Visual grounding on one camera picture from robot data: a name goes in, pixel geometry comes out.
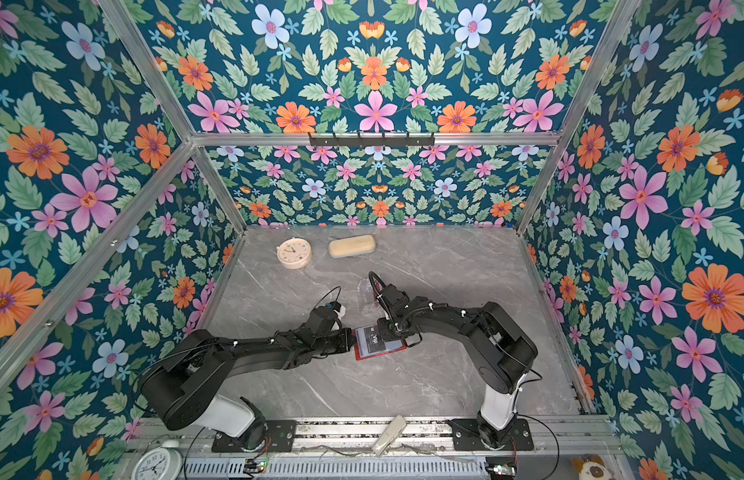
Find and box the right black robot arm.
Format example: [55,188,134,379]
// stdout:
[368,272,538,450]

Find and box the black credit card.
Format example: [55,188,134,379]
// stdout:
[356,326,387,358]

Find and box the black hook rail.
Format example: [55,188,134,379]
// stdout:
[308,133,436,148]

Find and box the white remote control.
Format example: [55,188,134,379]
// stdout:
[372,415,407,456]

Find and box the plush toy animal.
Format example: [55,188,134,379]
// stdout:
[572,455,615,480]

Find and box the pink round clock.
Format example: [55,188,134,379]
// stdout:
[276,237,313,270]

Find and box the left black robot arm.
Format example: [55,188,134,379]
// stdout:
[138,302,356,438]

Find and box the red card holder wallet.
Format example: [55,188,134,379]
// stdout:
[353,325,406,361]

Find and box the white alarm clock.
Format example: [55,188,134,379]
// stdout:
[131,447,183,480]

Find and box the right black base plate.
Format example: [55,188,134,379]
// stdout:
[447,418,534,452]

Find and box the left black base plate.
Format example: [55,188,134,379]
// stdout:
[211,420,297,453]

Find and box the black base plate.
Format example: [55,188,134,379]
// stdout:
[447,418,534,452]
[211,420,297,453]

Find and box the white perforated cable duct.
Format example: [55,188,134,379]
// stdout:
[179,456,489,479]

